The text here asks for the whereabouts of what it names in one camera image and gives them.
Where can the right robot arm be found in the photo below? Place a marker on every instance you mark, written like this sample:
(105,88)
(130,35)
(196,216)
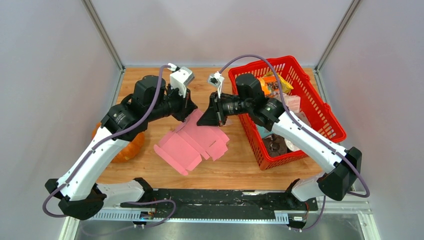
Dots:
(340,166)

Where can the orange snack box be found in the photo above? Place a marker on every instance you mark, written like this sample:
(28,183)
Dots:
(269,86)

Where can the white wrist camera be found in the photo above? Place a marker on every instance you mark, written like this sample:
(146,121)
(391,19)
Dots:
(180,78)
(216,79)

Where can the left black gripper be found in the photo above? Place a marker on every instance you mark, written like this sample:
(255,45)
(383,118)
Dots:
(187,106)

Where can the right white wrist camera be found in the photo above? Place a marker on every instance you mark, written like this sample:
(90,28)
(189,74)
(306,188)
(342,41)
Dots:
(216,79)

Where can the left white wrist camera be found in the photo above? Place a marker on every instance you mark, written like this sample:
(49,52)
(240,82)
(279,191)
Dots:
(180,78)

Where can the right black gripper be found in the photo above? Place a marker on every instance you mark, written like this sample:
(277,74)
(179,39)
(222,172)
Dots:
(214,115)

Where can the pink paper box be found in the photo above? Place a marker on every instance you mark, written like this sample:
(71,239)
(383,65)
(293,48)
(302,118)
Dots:
(185,147)

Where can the teal box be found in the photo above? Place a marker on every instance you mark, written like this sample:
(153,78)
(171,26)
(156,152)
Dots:
(263,132)

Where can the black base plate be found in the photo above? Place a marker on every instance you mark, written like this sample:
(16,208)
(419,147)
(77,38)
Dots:
(223,204)

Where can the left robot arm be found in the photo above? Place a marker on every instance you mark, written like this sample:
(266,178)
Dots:
(79,194)

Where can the aluminium frame rail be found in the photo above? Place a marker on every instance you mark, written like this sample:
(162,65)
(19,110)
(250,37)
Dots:
(349,219)

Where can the pink small box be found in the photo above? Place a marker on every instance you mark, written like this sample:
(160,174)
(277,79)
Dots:
(293,102)

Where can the yellow snack bag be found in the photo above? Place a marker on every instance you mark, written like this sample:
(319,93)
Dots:
(285,85)

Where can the orange pumpkin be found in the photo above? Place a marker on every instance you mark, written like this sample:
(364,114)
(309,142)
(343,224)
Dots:
(131,150)

